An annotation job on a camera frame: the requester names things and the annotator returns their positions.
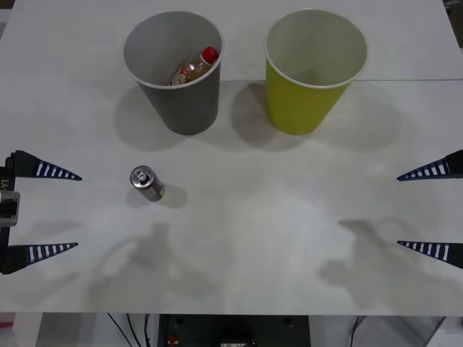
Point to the grey plastic waste bin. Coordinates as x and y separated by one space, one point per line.
188 108

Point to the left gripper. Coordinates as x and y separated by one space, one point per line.
8 170

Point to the plastic bottle with red cap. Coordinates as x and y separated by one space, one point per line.
195 68

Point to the yellow-green plastic waste bin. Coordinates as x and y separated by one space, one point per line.
296 108

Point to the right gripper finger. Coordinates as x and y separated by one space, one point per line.
439 168
437 250

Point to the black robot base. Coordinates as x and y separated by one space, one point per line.
235 330

